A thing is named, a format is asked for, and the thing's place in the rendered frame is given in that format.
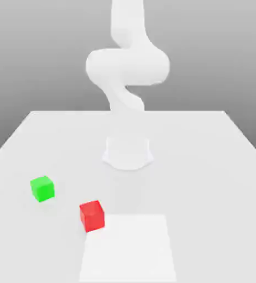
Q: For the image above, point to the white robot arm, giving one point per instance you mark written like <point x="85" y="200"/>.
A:
<point x="127" y="66"/>

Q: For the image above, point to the small green cube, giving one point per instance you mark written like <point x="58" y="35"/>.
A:
<point x="42" y="189"/>

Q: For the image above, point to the small red cube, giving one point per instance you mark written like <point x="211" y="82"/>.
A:
<point x="92" y="216"/>

